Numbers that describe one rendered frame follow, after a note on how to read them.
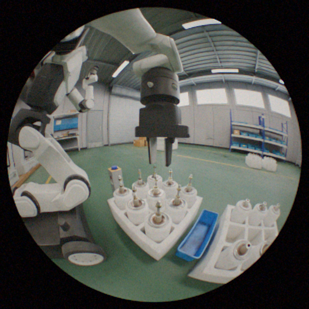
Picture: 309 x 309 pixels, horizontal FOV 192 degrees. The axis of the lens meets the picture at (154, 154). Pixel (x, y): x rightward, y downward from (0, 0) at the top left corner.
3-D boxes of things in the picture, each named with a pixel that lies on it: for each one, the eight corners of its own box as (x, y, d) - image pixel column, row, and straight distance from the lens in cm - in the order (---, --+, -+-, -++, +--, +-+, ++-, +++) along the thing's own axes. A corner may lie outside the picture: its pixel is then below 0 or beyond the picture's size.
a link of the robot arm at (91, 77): (99, 75, 99) (97, 83, 91) (88, 79, 103) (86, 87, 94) (96, 67, 94) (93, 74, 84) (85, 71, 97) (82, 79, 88)
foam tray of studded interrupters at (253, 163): (261, 169, 257) (263, 161, 254) (249, 167, 238) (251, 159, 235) (255, 164, 289) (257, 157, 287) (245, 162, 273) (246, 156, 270)
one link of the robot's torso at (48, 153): (84, 209, 50) (13, 145, 54) (81, 192, 65) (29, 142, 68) (98, 186, 44) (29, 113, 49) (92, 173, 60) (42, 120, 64)
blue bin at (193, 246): (190, 264, 54) (199, 259, 43) (171, 255, 54) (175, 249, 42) (211, 224, 69) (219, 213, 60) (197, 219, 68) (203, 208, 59)
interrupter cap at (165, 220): (151, 210, 36) (151, 209, 36) (170, 214, 35) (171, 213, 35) (143, 225, 32) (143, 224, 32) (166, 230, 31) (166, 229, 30)
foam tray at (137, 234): (157, 261, 53) (159, 253, 35) (114, 218, 68) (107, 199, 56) (195, 216, 70) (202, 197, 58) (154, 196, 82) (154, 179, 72)
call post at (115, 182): (120, 209, 74) (111, 172, 56) (116, 204, 79) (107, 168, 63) (128, 205, 75) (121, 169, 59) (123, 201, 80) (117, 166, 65)
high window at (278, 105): (291, 118, 755) (287, 101, 787) (271, 111, 642) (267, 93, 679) (290, 118, 761) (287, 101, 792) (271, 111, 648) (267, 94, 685)
